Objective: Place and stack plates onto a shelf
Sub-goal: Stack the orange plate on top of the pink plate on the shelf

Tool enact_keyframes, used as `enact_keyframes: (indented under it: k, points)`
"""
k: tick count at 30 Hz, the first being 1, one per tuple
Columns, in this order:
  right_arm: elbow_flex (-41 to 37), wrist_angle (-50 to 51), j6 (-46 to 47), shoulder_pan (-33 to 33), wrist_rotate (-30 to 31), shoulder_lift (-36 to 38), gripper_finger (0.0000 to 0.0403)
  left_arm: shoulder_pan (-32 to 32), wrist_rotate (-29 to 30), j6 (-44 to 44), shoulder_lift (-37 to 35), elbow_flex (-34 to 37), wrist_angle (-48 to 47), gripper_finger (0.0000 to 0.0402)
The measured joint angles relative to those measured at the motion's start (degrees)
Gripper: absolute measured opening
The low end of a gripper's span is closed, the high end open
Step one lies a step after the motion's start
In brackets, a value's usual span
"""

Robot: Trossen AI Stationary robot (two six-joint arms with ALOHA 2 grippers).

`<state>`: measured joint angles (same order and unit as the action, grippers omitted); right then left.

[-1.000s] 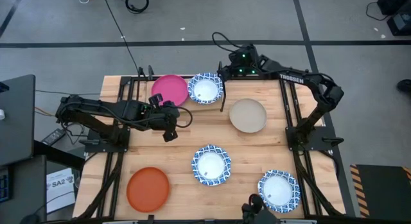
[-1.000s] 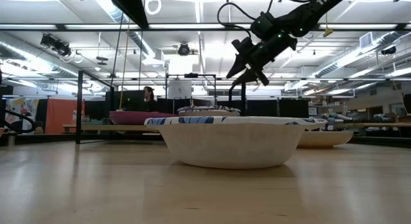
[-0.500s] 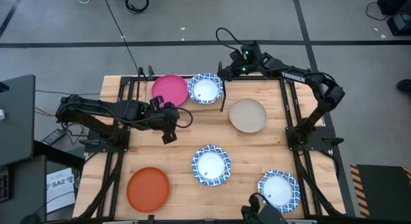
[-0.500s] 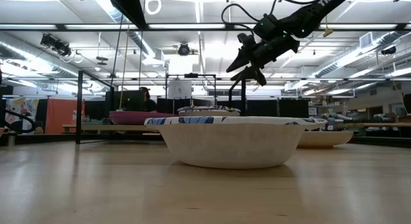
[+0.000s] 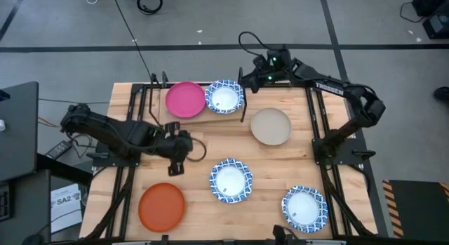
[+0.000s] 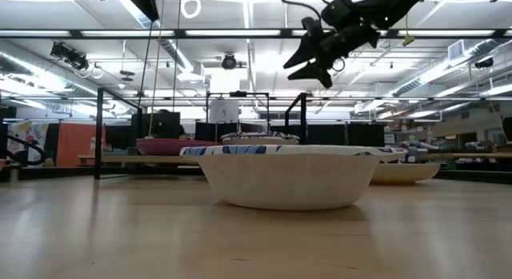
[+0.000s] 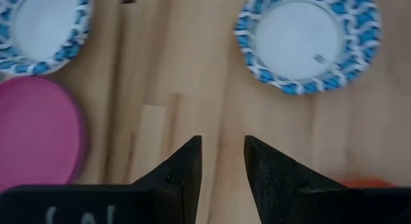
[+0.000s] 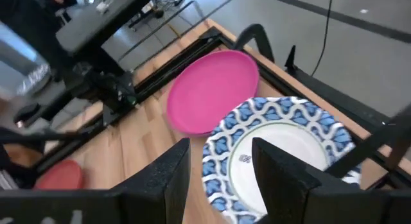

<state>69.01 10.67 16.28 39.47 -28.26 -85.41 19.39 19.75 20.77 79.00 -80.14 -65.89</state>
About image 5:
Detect dark grey desk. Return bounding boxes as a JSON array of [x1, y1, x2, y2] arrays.
[[0, 81, 39, 183]]

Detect orange plastic plate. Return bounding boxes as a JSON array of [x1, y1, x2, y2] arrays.
[[138, 182, 187, 234]]

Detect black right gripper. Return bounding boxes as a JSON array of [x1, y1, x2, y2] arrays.
[[244, 67, 274, 94]]

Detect pink plastic plate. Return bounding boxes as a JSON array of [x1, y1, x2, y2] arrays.
[[165, 81, 207, 119]]

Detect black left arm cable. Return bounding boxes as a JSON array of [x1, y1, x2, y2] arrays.
[[185, 137, 208, 164]]

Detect blue patterned paper bowl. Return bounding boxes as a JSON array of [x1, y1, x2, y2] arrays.
[[281, 185, 329, 234], [208, 157, 254, 204], [204, 79, 246, 115]]

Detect black power adapter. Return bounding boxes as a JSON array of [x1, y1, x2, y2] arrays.
[[44, 140, 74, 160]]

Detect black hazard striped mat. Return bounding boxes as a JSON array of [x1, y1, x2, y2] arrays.
[[381, 179, 449, 239]]

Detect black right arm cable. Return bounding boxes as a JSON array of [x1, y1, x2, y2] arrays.
[[238, 30, 269, 58]]

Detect coiled black cable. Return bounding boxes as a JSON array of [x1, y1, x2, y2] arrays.
[[135, 0, 164, 16]]

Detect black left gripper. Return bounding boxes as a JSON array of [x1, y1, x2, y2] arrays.
[[161, 131, 194, 177]]

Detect person's shoe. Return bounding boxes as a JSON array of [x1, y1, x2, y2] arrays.
[[432, 86, 449, 102]]

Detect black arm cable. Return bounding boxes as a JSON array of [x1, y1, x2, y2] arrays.
[[185, 137, 208, 164], [238, 30, 269, 58]]

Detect long black cable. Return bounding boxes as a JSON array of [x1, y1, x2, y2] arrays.
[[111, 0, 155, 81]]

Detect black equipment case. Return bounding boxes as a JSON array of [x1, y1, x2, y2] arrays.
[[422, 12, 449, 41], [411, 0, 449, 18]]

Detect beige plastic plate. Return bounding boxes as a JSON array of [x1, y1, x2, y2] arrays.
[[250, 107, 293, 147]]

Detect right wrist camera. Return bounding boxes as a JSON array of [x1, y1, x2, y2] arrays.
[[252, 53, 268, 69]]

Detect black metal rig frame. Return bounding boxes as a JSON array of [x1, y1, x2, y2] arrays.
[[79, 72, 378, 245]]

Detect black keyboard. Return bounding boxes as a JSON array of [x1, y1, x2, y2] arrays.
[[0, 181, 15, 222]]

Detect white printed paper sheet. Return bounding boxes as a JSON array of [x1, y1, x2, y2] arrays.
[[50, 183, 83, 234]]

